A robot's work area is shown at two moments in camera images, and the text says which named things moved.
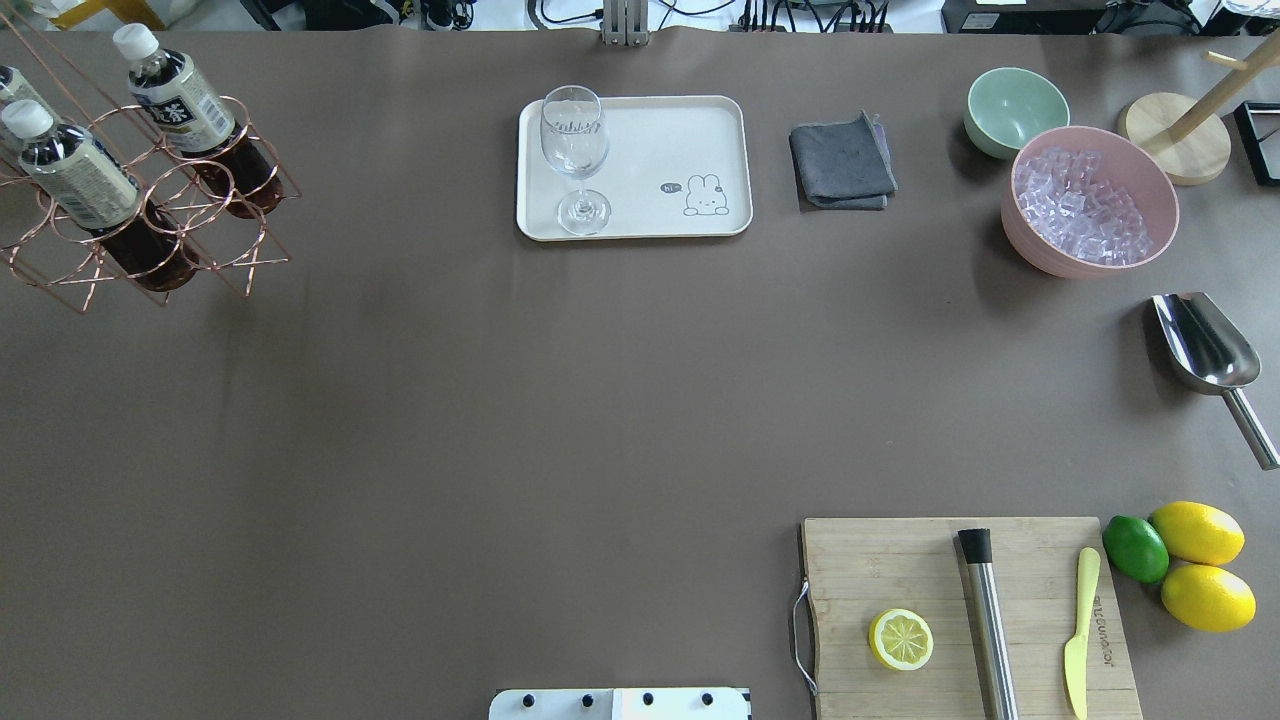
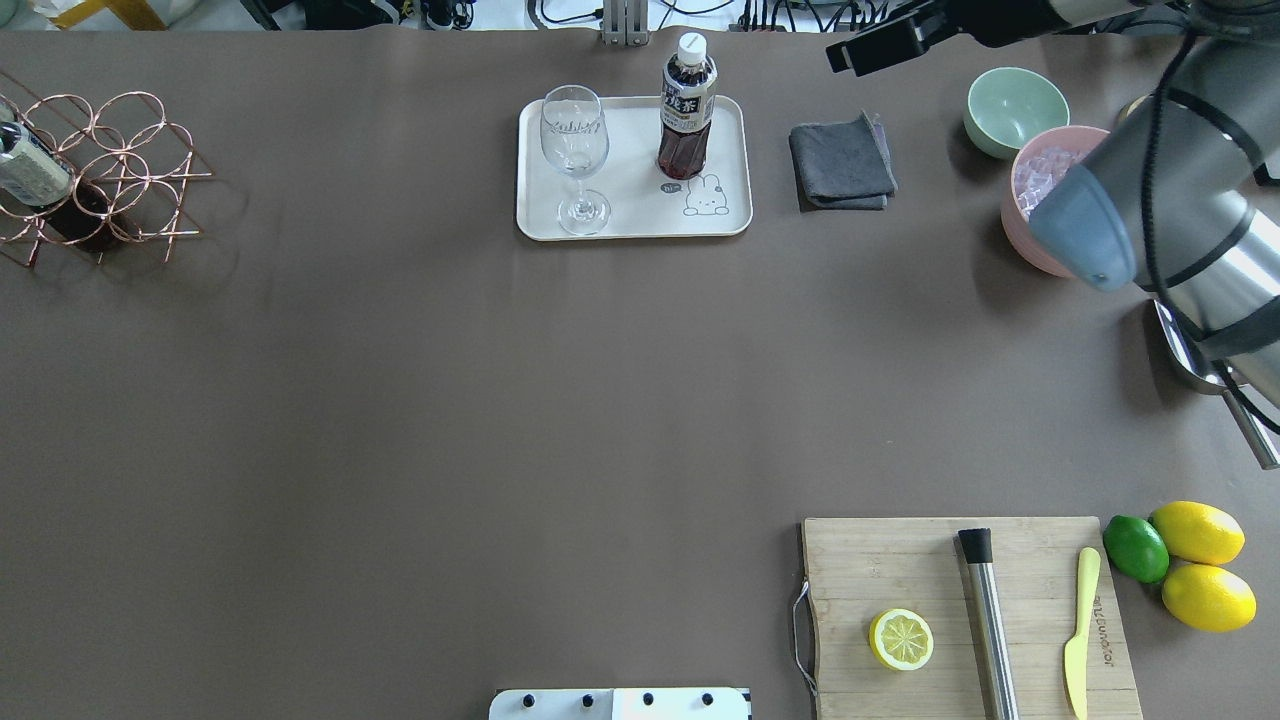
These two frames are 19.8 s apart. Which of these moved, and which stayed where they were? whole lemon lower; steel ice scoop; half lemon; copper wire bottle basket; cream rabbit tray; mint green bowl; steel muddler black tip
Moved: copper wire bottle basket
Stayed: whole lemon lower; steel ice scoop; cream rabbit tray; mint green bowl; half lemon; steel muddler black tip
